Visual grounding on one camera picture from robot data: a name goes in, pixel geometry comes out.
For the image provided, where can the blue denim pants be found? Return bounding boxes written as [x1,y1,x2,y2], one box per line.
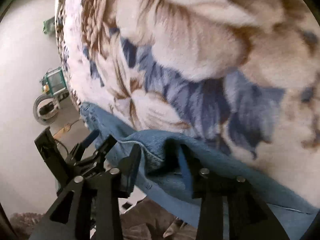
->
[80,102,319,239]

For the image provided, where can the tape roll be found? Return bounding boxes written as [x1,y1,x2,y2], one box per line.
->
[33,94,60,126]

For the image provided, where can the teal storage rack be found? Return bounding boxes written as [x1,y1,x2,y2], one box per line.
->
[40,67,67,97]

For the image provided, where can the floral bed blanket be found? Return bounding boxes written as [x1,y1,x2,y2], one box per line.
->
[55,0,319,206]

